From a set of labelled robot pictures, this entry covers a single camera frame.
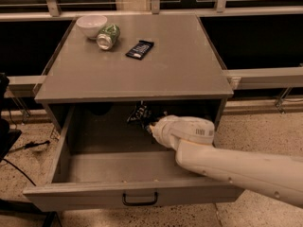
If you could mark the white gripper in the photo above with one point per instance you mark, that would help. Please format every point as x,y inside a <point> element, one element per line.
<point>185,130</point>

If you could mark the blue chip bag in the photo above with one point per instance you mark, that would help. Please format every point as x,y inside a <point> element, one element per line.
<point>142,115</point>

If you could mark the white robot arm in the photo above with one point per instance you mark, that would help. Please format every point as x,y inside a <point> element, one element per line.
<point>279,177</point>

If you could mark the grey cabinet counter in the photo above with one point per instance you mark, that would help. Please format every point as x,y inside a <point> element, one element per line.
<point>181,64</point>

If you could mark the open grey top drawer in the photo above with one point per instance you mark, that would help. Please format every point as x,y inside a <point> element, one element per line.
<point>100,157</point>

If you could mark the dark blue candy bar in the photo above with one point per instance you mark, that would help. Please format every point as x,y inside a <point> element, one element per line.
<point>140,50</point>

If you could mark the green soda can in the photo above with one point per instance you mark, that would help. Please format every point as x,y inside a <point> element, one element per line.
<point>107,36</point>

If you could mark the white ceramic bowl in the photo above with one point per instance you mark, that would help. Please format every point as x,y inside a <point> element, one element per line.
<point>90,25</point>

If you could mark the black equipment at left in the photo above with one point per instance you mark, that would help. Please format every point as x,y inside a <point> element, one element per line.
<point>7,136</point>

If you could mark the black drawer handle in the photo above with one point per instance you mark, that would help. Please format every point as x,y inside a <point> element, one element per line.
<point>134,201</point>

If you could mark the metal railing frame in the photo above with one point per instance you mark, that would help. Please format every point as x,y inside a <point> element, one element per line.
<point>279,17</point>

